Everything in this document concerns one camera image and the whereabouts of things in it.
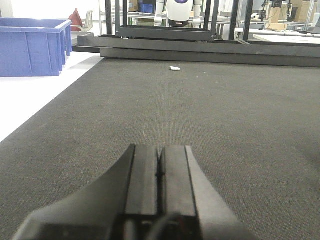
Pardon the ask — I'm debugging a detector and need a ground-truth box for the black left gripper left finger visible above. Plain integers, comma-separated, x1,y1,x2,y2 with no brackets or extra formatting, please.
13,144,158,240

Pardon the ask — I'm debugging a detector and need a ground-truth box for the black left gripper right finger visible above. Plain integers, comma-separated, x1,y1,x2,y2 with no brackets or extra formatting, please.
160,145,256,240

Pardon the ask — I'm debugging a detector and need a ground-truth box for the dark grey table mat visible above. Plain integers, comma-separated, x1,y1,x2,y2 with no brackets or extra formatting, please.
0,59,320,240

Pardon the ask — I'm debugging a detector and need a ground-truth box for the small white paper scrap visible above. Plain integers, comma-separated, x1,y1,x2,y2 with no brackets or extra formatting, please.
169,66,181,71

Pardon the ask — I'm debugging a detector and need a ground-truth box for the white plastic chair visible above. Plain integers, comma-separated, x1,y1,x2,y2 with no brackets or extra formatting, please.
81,10,94,32

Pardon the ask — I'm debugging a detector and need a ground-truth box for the blue plastic bin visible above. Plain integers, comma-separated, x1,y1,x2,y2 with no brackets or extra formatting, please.
0,17,72,77

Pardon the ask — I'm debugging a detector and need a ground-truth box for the red cloth bag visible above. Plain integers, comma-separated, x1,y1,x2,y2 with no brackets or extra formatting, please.
68,8,83,32

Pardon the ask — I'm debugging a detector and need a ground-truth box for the white humanoid robot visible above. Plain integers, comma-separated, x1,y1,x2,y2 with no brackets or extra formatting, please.
153,0,202,28

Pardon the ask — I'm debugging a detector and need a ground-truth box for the black metal frame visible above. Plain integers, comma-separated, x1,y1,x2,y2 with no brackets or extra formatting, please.
72,0,320,68

